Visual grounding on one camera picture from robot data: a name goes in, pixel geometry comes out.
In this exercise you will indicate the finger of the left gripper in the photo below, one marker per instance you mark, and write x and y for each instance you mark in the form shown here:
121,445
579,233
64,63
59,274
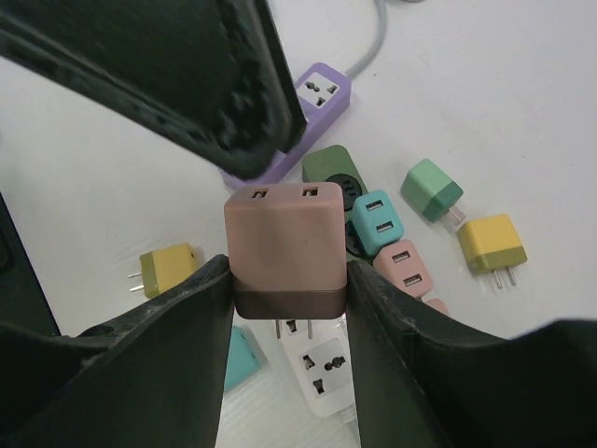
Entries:
210,76

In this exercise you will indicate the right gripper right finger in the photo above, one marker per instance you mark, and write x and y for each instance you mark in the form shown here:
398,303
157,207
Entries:
424,379

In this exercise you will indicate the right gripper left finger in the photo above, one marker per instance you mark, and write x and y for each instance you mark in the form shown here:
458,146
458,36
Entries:
152,377

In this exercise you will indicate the pink charger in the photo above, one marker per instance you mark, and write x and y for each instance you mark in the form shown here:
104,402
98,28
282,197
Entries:
401,264
438,305
287,251

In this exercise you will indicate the teal charger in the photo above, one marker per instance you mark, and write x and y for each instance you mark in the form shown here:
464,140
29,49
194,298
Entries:
376,221
243,360

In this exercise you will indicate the white power strip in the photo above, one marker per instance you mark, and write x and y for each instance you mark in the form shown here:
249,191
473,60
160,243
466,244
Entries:
319,355

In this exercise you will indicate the yellow charger near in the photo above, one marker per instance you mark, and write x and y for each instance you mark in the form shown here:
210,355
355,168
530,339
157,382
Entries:
162,269

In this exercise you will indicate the yellow charger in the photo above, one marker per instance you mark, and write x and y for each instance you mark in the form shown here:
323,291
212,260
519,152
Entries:
491,245
162,269

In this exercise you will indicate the purple power strip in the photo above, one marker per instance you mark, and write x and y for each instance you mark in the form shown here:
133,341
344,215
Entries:
324,93

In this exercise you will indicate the green power strip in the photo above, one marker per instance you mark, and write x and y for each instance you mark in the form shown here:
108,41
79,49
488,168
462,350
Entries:
335,164

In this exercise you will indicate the yellow charger far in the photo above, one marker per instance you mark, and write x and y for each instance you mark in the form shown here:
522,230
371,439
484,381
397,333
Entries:
491,245

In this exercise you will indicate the green charger far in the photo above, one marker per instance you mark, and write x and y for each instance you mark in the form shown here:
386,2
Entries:
432,193

